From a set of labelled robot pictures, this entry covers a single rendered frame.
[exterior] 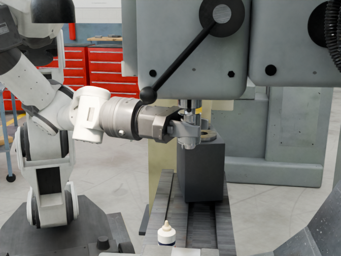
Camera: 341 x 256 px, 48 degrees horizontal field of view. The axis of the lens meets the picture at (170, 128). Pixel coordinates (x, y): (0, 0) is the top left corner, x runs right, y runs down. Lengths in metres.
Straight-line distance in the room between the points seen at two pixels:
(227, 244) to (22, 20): 0.75
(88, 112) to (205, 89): 0.30
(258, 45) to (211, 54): 0.07
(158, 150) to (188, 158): 1.51
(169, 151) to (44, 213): 1.23
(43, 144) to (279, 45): 0.97
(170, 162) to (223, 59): 2.05
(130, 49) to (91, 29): 9.39
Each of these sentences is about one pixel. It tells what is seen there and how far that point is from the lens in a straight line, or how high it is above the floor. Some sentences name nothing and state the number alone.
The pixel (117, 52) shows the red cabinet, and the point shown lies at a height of 0.94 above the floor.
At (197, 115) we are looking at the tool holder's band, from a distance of 0.75.
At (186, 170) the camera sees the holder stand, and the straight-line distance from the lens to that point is 1.15.
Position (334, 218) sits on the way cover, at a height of 1.00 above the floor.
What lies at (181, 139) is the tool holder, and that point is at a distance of 0.76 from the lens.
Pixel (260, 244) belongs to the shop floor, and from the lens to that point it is 2.72.
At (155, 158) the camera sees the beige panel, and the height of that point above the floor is 0.50.
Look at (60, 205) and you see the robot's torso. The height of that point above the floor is 0.74.
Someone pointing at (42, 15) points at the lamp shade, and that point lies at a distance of 0.68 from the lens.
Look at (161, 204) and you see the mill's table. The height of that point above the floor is 0.90.
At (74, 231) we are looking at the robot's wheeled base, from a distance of 1.74.
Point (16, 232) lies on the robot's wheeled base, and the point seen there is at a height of 0.57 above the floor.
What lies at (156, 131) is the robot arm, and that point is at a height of 1.24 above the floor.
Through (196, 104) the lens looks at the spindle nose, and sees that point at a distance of 0.74.
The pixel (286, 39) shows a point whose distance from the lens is 0.64.
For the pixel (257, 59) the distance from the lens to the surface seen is 0.64.
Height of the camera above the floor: 1.46
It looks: 17 degrees down
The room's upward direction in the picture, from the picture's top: straight up
